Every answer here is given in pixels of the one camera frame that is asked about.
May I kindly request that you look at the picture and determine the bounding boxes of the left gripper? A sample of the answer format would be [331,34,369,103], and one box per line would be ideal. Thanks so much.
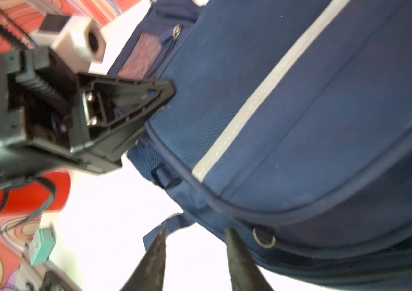
[0,47,176,189]

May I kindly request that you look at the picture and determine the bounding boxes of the green box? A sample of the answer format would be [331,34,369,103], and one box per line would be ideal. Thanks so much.
[29,227,56,266]

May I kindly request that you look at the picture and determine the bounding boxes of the navy blue backpack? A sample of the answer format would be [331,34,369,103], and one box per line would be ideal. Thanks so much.
[108,1,412,291]

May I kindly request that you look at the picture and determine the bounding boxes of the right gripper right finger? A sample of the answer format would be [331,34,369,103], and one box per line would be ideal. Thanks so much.
[225,229,273,291]

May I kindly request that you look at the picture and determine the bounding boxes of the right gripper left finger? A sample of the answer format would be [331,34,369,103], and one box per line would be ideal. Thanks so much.
[121,229,167,291]

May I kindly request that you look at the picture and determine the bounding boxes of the red cup with markers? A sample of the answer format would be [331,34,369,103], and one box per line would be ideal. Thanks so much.
[0,172,71,216]

